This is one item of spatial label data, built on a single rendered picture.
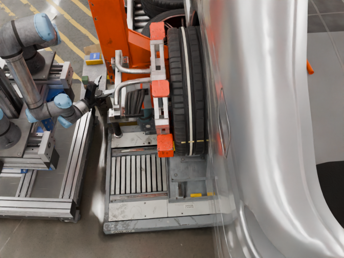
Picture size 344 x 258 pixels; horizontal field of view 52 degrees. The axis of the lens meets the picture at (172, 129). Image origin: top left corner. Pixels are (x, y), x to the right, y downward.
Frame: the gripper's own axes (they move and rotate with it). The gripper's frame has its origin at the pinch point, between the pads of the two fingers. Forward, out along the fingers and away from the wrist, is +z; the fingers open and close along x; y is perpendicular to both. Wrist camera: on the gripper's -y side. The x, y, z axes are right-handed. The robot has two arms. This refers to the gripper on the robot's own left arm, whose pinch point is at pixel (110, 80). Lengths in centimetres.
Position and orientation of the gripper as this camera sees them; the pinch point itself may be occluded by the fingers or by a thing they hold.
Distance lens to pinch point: 197.3
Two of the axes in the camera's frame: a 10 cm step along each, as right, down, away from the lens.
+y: 0.3, 5.5, 8.4
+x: 7.5, 5.4, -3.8
